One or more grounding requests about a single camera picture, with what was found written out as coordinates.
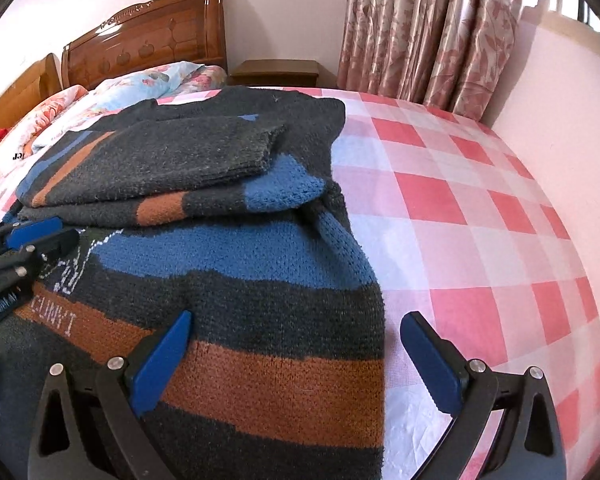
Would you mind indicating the pink floral curtain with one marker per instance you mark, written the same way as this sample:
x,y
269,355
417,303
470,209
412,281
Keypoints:
x,y
430,30

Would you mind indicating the wooden nightstand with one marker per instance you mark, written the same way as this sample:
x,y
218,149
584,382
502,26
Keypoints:
x,y
275,72

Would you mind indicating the barred window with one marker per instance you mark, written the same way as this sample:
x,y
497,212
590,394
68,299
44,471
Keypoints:
x,y
580,12

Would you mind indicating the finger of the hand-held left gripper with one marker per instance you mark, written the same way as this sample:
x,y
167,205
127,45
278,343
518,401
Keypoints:
x,y
35,229
55,244

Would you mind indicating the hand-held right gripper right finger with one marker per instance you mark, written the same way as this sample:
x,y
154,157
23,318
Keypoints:
x,y
430,362

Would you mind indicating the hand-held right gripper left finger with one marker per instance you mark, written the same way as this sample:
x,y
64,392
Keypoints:
x,y
161,360

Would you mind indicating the pink checkered bed sheet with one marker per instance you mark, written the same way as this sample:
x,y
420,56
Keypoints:
x,y
455,240

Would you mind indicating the dark striped knit sweater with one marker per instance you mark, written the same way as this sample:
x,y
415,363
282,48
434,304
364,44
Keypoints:
x,y
240,280

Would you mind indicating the carved wooden headboard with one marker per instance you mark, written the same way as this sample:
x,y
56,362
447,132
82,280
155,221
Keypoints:
x,y
145,30

